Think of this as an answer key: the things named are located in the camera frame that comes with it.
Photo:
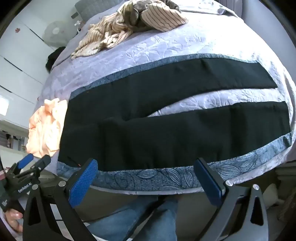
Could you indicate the dark cloth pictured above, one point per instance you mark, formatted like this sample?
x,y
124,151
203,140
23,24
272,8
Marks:
x,y
52,60

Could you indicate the grey crumpled garment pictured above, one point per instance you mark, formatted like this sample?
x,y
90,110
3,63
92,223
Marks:
x,y
138,11

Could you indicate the white fan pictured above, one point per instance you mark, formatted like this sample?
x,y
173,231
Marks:
x,y
56,31

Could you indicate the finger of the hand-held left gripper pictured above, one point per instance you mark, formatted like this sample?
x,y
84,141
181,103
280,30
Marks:
x,y
25,160
42,162

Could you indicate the cream striped cloth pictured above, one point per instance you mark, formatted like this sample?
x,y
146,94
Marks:
x,y
120,25

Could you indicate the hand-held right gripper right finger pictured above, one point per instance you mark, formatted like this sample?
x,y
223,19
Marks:
x,y
205,183

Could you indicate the black pants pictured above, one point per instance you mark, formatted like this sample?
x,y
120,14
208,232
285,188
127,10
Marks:
x,y
161,139

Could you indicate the white wardrobe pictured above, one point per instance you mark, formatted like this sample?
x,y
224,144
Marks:
x,y
20,58

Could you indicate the person's left hand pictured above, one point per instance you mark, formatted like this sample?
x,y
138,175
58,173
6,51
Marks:
x,y
14,219

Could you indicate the person's legs in jeans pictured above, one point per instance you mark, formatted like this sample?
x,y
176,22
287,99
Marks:
x,y
138,220

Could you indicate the peach cloth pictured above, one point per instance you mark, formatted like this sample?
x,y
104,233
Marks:
x,y
45,129

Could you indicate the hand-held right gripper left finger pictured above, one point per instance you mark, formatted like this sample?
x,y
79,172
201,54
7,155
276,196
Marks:
x,y
86,183

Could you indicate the lavender embossed bedspread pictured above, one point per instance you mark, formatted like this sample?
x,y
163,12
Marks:
x,y
143,46

